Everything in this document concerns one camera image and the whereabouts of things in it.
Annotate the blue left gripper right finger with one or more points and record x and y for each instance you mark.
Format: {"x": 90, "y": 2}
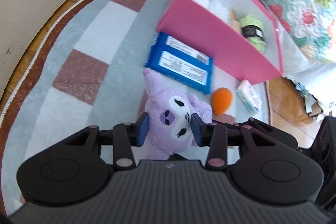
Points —
{"x": 196, "y": 124}

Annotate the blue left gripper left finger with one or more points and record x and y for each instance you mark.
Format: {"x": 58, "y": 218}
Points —
{"x": 142, "y": 128}

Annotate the purple plush toy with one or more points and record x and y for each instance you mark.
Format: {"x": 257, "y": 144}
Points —
{"x": 170, "y": 112}

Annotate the orange makeup sponge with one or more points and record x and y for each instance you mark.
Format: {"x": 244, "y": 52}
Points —
{"x": 221, "y": 100}

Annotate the white tissue packet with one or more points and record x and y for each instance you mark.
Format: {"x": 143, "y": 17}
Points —
{"x": 249, "y": 97}

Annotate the blue wet wipes pack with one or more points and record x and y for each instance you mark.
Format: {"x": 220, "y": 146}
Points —
{"x": 181, "y": 62}

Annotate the paper scraps under bed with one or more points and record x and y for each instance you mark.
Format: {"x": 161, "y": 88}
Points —
{"x": 313, "y": 107}

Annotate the checkered grey pink rug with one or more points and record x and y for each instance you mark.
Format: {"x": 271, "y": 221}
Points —
{"x": 87, "y": 70}

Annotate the beige foundation bottle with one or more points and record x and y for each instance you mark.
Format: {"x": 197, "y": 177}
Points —
{"x": 235, "y": 25}

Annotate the green yarn skein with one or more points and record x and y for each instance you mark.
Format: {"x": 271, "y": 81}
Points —
{"x": 253, "y": 30}

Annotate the pink cardboard box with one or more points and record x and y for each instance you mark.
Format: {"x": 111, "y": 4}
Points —
{"x": 191, "y": 22}

